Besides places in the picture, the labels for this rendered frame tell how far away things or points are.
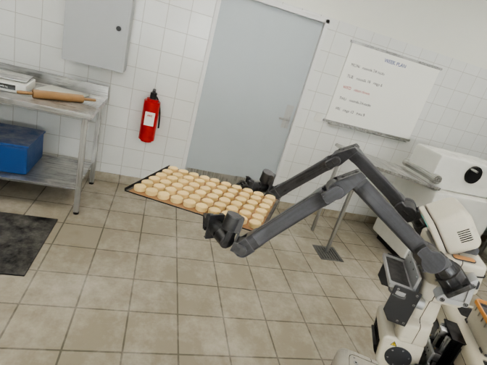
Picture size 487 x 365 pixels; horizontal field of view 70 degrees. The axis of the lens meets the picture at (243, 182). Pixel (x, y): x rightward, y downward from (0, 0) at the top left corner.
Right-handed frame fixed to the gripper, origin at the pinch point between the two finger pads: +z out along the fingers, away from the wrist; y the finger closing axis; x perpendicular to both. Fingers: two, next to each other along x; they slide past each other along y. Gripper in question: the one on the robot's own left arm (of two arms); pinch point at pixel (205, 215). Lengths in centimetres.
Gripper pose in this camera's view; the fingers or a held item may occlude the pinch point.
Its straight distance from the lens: 140.2
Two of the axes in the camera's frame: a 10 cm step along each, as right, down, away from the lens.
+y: -2.2, 9.1, 3.4
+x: 8.5, 0.1, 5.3
